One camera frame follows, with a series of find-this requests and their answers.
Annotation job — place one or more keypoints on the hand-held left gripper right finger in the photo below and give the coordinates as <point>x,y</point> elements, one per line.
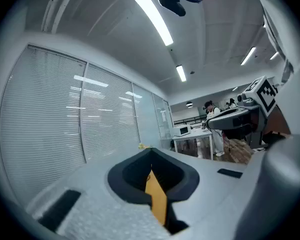
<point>215,196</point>

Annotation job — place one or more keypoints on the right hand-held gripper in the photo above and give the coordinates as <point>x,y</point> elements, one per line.
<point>265,96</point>

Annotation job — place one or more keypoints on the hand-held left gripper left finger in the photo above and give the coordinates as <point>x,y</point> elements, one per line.
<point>95,204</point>

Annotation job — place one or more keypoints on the black metal railing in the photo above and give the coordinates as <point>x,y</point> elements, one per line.
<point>190,121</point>

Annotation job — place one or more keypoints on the black pendant lamp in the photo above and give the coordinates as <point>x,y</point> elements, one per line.
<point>189,104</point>

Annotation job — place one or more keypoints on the white desk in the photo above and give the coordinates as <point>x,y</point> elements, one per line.
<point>192,135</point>

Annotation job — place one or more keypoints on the white microwave oven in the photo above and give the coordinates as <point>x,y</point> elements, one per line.
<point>182,130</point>

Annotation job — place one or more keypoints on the rectangular ceiling light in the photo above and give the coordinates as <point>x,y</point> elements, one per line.
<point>181,73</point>
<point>274,55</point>
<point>155,19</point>
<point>248,56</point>

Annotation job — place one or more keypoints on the glass partition panel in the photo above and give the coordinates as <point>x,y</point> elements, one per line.
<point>165,131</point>

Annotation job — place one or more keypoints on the yellow flower bouquet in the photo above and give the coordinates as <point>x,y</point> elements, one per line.
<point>143,146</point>

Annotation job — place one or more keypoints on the black head camera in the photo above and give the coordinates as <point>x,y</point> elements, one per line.
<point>172,4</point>

